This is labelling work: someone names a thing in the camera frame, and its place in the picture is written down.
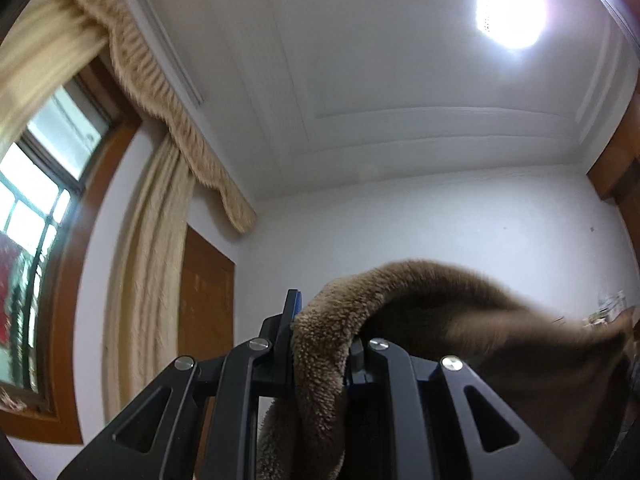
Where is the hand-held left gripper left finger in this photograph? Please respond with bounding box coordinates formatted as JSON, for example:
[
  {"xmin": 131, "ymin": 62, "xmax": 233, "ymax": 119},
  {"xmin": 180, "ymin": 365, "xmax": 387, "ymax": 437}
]
[{"xmin": 57, "ymin": 288, "xmax": 303, "ymax": 480}]

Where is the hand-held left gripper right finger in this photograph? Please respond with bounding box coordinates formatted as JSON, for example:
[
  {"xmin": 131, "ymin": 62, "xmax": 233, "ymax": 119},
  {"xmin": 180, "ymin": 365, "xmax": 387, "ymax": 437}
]
[{"xmin": 345, "ymin": 337, "xmax": 573, "ymax": 480}]

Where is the brown fleece sweater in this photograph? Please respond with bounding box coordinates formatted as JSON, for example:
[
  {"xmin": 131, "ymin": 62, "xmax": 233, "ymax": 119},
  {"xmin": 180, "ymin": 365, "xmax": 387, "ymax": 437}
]
[{"xmin": 255, "ymin": 258, "xmax": 640, "ymax": 480}]

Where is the wooden door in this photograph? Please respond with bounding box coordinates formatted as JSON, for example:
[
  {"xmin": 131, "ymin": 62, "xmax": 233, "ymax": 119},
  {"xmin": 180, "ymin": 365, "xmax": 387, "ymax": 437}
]
[
  {"xmin": 565, "ymin": 0, "xmax": 640, "ymax": 206},
  {"xmin": 178, "ymin": 225, "xmax": 236, "ymax": 361}
]

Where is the cluttered wooden desk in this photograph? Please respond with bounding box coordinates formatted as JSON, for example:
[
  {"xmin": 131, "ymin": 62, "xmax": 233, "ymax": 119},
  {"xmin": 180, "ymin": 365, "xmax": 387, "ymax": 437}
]
[{"xmin": 582, "ymin": 290, "xmax": 640, "ymax": 331}]

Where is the beige fringed curtain valance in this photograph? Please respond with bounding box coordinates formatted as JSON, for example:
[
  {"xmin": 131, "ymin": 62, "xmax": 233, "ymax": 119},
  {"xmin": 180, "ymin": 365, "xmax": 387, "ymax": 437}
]
[{"xmin": 67, "ymin": 0, "xmax": 257, "ymax": 234}]

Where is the wooden framed window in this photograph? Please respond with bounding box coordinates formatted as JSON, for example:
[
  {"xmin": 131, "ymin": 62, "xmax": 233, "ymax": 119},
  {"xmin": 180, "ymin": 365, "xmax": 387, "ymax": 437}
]
[{"xmin": 0, "ymin": 55, "xmax": 143, "ymax": 446}]

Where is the ceiling lamp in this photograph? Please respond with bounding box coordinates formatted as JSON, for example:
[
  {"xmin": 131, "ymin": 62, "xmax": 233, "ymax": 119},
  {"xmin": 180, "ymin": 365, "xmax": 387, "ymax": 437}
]
[{"xmin": 475, "ymin": 0, "xmax": 548, "ymax": 51}]

